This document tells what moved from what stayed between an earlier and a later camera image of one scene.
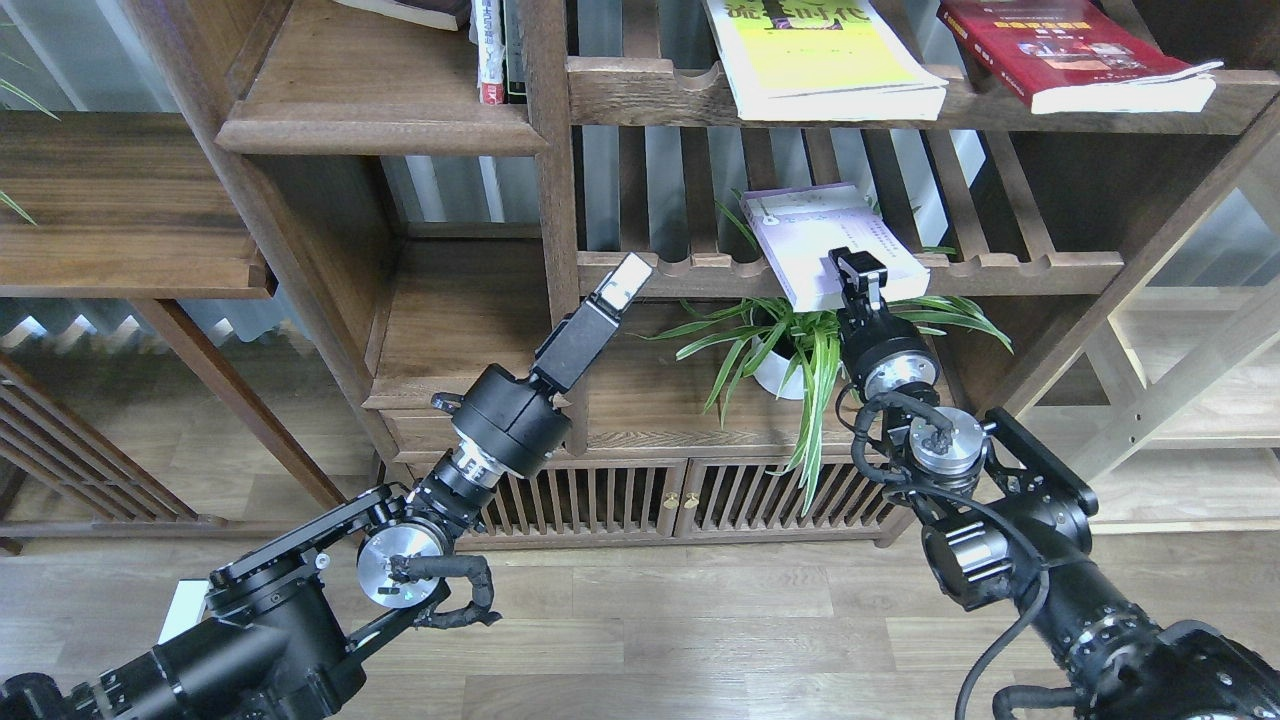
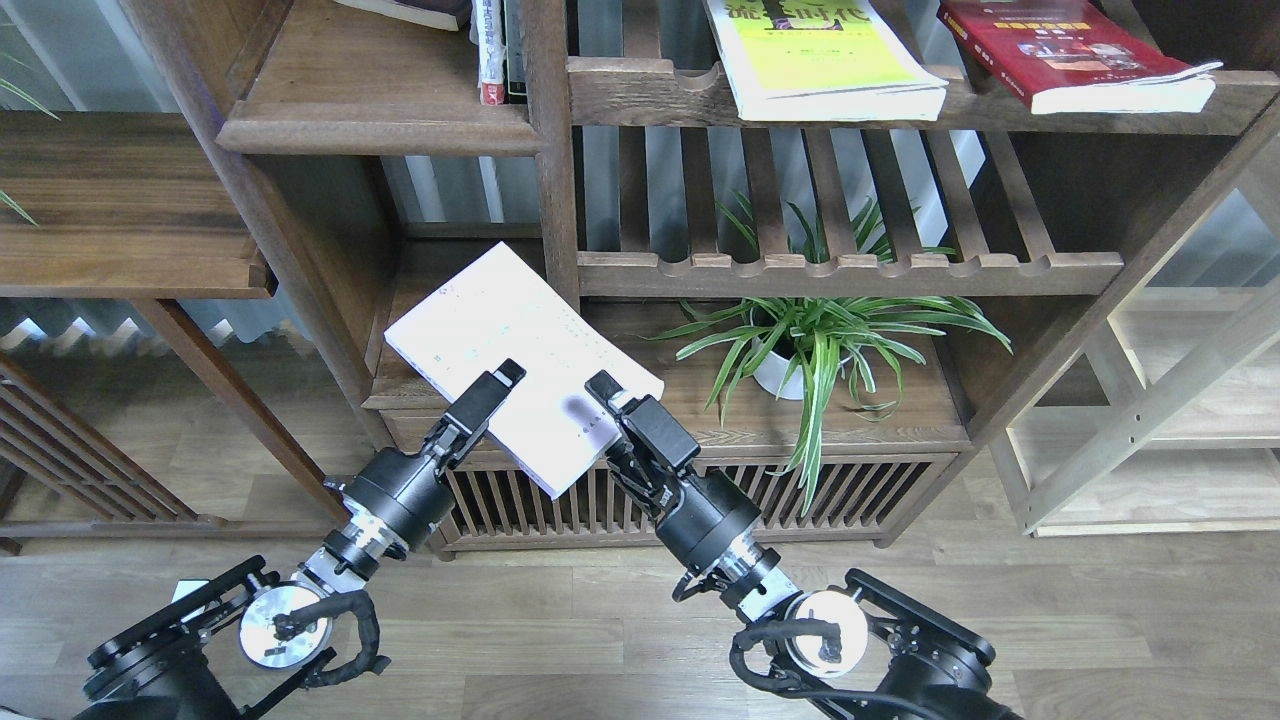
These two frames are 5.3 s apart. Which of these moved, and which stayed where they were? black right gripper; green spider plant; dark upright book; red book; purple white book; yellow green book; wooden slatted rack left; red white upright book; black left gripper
Moved: black right gripper; purple white book; black left gripper
Stayed: red book; green spider plant; wooden slatted rack left; yellow green book; dark upright book; red white upright book
